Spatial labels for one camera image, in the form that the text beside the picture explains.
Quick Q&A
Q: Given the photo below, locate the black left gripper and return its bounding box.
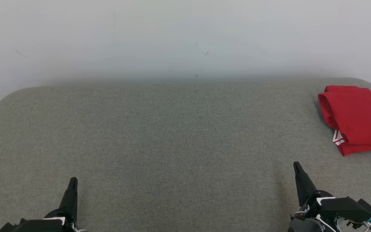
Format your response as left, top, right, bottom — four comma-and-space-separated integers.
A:
43, 177, 88, 232

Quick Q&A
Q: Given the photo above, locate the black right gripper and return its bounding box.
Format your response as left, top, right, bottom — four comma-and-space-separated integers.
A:
288, 161, 336, 232

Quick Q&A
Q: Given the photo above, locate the red basketball jersey white trim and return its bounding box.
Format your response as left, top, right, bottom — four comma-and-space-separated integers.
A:
318, 85, 371, 157

